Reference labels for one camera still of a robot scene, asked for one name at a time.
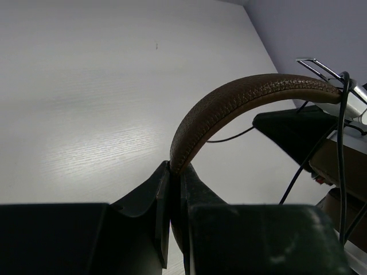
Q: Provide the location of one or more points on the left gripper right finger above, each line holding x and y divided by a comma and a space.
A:
219, 238

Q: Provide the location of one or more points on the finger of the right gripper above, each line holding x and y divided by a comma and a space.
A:
296, 133

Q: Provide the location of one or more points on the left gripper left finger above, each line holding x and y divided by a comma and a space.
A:
129, 236

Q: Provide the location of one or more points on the brown silver headphones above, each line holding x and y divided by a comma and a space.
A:
335, 94

